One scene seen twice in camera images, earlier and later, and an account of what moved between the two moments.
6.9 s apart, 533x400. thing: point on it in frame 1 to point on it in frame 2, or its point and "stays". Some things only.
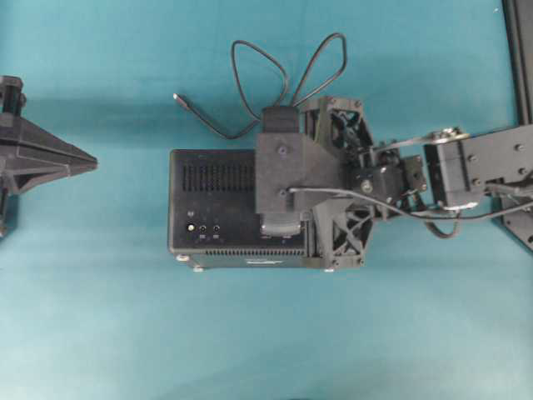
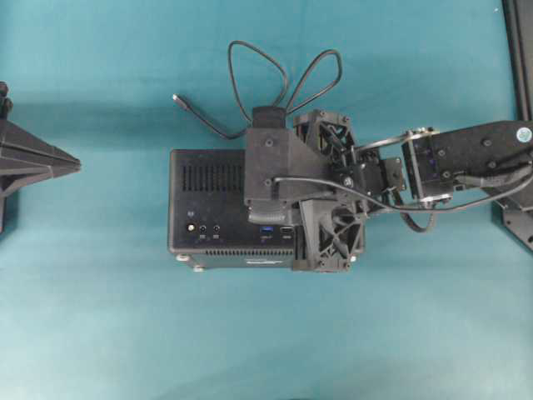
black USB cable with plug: [313, 67] to [184, 106]
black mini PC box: [211, 218] stays
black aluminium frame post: [519, 14] stays
